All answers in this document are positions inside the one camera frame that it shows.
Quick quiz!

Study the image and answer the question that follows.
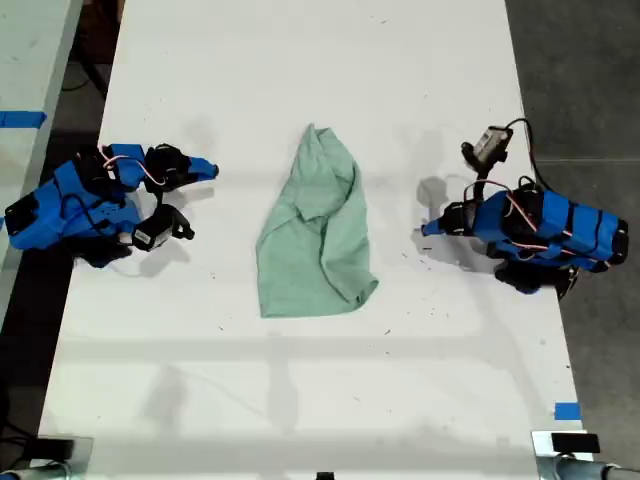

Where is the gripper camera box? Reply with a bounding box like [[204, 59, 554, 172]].
[[474, 124, 514, 156], [130, 219, 171, 251]]

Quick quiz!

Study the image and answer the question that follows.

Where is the pale green T-shirt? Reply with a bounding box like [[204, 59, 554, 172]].
[[255, 123, 380, 320]]

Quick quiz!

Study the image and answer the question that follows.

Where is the camera black stalk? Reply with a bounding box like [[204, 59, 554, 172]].
[[459, 142, 506, 201], [152, 203, 195, 240]]

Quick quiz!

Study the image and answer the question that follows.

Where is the camera black cable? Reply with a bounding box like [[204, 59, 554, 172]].
[[504, 117, 547, 192]]

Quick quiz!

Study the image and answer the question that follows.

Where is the small black box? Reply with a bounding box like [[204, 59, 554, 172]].
[[34, 437, 76, 460], [551, 432, 601, 454]]

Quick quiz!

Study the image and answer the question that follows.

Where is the long blue tape strip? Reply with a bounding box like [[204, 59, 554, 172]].
[[0, 110, 49, 129]]

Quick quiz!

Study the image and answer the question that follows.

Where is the black floor cable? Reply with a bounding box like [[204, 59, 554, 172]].
[[0, 423, 41, 454]]

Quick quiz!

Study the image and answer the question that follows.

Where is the white side table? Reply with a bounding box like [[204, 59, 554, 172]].
[[0, 0, 84, 321]]

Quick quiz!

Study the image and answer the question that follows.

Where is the metal table clamp bracket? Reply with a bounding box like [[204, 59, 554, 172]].
[[0, 435, 96, 480], [530, 429, 640, 480]]

